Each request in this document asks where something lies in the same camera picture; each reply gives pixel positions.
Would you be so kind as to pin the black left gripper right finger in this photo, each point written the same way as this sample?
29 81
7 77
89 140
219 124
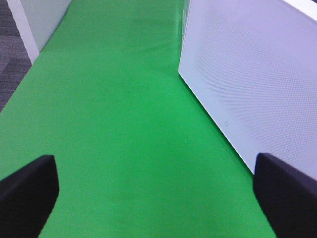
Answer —
287 197

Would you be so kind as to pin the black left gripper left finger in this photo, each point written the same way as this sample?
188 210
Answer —
27 198

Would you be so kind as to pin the green table cloth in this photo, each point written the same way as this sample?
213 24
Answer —
137 155

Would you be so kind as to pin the white microwave oven body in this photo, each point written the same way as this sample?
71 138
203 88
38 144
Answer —
255 74

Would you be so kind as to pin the white partition panel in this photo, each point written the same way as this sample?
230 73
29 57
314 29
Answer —
36 21

